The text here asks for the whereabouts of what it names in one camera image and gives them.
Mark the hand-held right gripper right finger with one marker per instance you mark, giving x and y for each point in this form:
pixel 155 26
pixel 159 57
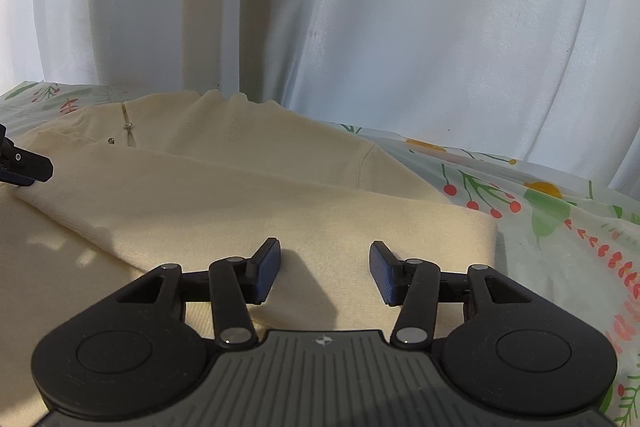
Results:
pixel 382 274

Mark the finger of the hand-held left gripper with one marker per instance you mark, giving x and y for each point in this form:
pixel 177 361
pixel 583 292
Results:
pixel 25 164

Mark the cream knit sweater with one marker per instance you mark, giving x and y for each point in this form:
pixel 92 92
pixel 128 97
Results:
pixel 225 192

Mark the floral printed bed sheet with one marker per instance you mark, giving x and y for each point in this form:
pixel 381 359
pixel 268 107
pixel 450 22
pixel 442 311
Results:
pixel 550 252

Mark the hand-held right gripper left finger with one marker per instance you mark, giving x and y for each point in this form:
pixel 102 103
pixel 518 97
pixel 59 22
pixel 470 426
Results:
pixel 267 269

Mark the cream curtain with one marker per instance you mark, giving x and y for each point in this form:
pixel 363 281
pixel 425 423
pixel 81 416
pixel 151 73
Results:
pixel 215 7

